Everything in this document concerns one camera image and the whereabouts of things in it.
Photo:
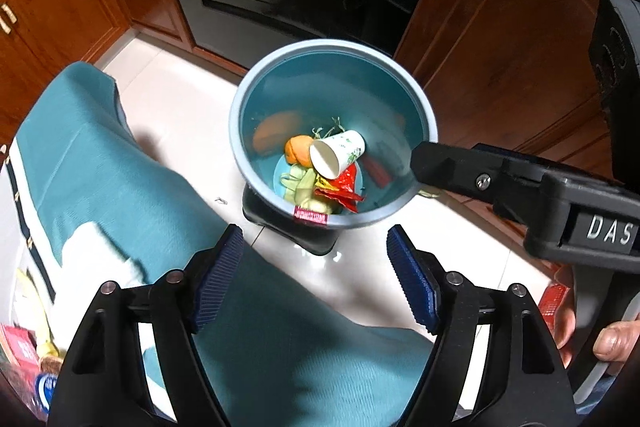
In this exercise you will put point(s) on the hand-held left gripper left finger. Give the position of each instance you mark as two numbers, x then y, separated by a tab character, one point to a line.
220	277

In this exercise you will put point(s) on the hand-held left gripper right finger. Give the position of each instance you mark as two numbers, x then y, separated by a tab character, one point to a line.
412	277

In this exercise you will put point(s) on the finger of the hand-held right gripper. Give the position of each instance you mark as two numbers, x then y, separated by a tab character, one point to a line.
520	161
450	169

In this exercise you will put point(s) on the white tissue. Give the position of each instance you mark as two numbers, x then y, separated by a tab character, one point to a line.
100	252

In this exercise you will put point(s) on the blue round trash bin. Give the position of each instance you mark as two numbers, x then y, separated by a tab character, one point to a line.
320	92

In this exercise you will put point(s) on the person's right hand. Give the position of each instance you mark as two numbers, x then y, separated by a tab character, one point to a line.
615	339

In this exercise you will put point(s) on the yellow green scrap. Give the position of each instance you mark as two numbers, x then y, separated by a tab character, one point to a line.
430	193

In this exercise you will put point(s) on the red ribbed plastic piece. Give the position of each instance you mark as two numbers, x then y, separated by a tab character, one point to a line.
552	307

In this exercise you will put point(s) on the black plastic stand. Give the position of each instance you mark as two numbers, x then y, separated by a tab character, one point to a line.
310	239

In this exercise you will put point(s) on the red crumpled snack wrapper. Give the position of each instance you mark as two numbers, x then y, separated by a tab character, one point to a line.
345	187

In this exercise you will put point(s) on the pink printed label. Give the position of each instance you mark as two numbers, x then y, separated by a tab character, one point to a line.
310	215

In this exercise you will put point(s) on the white printed paper cup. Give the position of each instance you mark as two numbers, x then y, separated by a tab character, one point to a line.
340	152

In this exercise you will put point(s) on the green vegetable scraps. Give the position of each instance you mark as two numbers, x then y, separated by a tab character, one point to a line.
297	184

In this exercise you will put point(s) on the green plant stems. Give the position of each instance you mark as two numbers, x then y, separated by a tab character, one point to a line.
327	129

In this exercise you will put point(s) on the plain wooden cabinet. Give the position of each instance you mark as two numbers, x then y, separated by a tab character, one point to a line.
510	32

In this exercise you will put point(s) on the orange peel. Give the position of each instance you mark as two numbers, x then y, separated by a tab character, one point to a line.
297	149

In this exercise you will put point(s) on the teal and white tablecloth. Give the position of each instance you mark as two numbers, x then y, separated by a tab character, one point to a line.
100	157

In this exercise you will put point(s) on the yellow snack packet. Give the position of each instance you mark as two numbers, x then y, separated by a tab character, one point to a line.
37	307

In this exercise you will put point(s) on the red printed box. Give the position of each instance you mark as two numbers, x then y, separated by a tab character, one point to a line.
17	347

